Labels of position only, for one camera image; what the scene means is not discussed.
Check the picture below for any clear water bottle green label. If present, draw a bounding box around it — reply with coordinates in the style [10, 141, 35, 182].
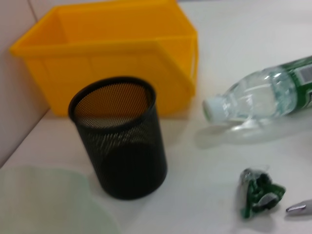
[202, 55, 312, 147]

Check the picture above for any green plastic wrapper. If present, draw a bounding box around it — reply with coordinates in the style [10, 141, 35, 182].
[238, 164, 287, 219]

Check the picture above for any black mesh pen cup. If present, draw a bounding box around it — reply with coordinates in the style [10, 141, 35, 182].
[68, 77, 169, 201]

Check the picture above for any pale green glass fruit plate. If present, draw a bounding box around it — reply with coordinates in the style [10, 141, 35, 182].
[0, 165, 120, 234]

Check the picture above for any silver grey pen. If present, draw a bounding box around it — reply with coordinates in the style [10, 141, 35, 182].
[285, 199, 312, 215]

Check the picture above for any yellow plastic storage bin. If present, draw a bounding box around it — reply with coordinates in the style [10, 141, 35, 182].
[9, 0, 198, 117]

